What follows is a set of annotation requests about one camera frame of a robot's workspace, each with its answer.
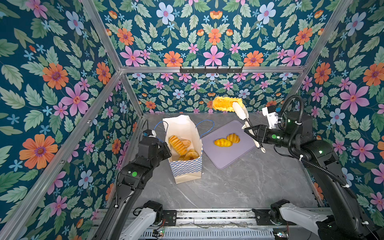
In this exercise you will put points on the striped fake bread roll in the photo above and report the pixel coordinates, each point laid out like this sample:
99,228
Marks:
233,138

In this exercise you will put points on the blue checkered paper bag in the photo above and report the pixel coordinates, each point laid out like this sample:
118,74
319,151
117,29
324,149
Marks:
185,129

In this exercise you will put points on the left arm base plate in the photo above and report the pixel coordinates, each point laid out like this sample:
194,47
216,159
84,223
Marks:
170,217

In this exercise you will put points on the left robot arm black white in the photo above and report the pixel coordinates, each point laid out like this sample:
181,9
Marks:
130,184

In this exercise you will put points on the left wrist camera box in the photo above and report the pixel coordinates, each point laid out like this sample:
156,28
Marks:
149,133

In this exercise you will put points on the white perforated cable duct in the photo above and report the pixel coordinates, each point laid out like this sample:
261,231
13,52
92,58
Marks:
210,234

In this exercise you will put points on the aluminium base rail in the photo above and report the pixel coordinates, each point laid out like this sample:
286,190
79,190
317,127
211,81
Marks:
149,219

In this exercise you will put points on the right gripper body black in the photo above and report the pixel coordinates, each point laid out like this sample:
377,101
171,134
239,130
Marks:
271,137

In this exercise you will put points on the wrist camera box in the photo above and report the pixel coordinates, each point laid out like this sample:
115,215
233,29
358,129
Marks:
149,133
272,115

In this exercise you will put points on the golden braided bread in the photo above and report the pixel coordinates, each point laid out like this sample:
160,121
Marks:
191,155

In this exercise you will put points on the long striped bread loaf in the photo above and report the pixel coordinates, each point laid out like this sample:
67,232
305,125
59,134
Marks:
177,145

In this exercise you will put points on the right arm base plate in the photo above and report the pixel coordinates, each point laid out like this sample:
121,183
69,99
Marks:
264,217

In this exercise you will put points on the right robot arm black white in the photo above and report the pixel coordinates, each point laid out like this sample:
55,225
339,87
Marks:
348,220

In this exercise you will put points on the crusty bread slice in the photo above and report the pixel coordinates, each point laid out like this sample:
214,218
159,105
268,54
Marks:
225,104

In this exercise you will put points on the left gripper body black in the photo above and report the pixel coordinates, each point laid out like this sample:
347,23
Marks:
164,152

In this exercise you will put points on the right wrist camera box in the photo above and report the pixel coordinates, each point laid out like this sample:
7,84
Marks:
272,115

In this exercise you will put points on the round golden bread roll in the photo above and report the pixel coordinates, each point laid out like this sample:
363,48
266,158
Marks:
186,143

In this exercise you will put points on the yellow small bread roll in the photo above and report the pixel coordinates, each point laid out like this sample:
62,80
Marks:
223,143

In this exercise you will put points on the lilac plastic tray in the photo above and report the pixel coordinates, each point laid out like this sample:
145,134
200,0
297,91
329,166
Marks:
223,157

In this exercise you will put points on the black hook rail on wall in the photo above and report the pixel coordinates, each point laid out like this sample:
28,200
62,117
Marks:
211,70

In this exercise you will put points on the metal tongs with white tips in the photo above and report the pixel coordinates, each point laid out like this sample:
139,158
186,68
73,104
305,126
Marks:
243,114

